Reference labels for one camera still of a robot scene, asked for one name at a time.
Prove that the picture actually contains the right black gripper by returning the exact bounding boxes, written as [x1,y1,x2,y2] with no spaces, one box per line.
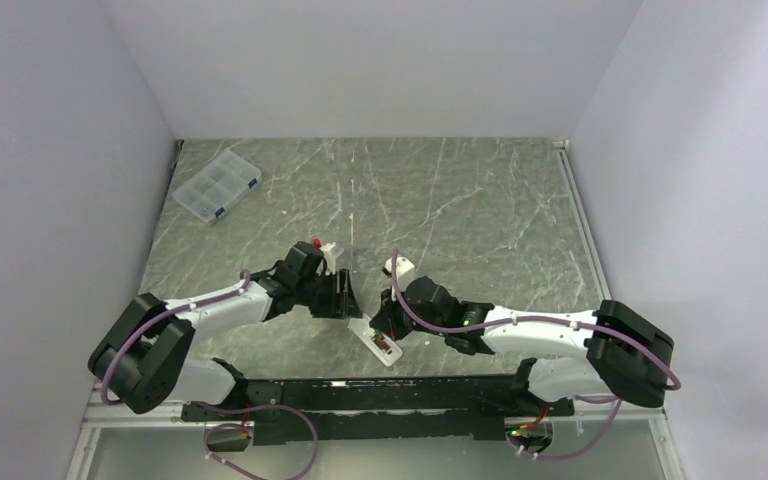
[371,281,447,342]

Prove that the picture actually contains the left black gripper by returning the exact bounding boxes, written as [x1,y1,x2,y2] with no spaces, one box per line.
[295,268,362,319]

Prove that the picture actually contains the white remote control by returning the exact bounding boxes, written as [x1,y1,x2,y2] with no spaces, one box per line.
[348,315,403,367]

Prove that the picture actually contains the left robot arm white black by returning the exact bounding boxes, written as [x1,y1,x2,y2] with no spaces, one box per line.
[88,241,362,420]

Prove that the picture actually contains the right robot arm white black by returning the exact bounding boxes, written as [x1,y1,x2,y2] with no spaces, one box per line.
[370,276,681,415]

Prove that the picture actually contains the clear plastic compartment box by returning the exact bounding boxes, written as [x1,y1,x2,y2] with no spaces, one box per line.
[172,149,262,225]

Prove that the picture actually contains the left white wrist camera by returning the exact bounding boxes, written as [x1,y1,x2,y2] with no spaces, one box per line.
[311,237,344,274]

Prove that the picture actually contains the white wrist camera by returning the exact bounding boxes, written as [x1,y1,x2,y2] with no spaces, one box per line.
[311,237,344,274]
[382,255,416,289]

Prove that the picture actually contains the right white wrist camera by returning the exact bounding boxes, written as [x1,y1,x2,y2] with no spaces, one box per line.
[382,255,416,289]

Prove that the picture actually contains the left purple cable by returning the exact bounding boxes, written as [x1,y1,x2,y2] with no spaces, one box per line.
[99,268,253,407]

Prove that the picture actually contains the purple cable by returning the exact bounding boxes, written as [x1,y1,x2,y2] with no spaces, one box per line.
[99,268,253,407]
[389,250,683,405]

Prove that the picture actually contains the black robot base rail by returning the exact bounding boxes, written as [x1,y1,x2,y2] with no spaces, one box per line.
[181,374,574,446]

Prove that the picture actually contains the aluminium rail right edge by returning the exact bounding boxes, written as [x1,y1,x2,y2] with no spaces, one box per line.
[552,139,670,422]

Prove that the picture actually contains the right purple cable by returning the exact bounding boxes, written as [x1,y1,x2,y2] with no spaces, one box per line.
[389,250,683,405]

